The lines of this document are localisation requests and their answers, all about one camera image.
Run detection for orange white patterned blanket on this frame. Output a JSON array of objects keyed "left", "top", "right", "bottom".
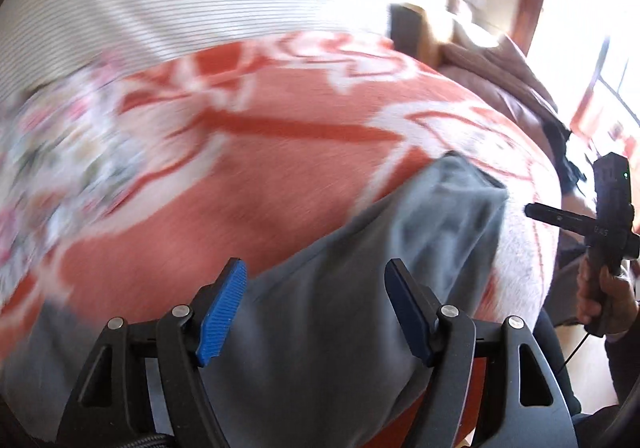
[{"left": 0, "top": 30, "right": 562, "bottom": 448}]

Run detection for brown wooden chair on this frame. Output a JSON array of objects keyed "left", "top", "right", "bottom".
[{"left": 390, "top": 4, "right": 454, "bottom": 69}]

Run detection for grey fleece pants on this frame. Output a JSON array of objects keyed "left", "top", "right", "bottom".
[{"left": 0, "top": 151, "right": 510, "bottom": 448}]

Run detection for floral ruffled pillow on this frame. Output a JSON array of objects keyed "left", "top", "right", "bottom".
[{"left": 1, "top": 54, "right": 144, "bottom": 302}]

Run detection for person's right hand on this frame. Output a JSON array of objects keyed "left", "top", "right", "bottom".
[{"left": 576, "top": 257, "right": 639, "bottom": 336}]

